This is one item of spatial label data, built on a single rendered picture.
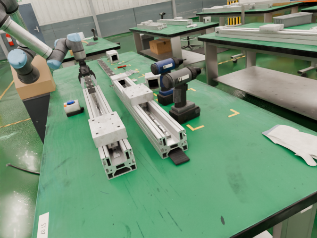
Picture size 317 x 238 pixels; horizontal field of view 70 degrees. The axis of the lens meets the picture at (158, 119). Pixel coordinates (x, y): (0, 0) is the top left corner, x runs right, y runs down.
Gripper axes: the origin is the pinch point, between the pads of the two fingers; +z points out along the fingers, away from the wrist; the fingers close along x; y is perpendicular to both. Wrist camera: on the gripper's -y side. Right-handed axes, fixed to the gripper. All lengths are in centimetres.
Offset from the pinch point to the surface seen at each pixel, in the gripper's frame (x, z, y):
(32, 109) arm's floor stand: 45, 12, 26
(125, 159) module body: -2, -1, -97
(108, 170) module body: 4, 0, -97
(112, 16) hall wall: -222, -15, 1080
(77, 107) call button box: 10.4, -0.5, -33.6
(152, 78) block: -34.8, -5.3, -33.7
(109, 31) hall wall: -187, 51, 1080
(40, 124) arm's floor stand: 45, 25, 26
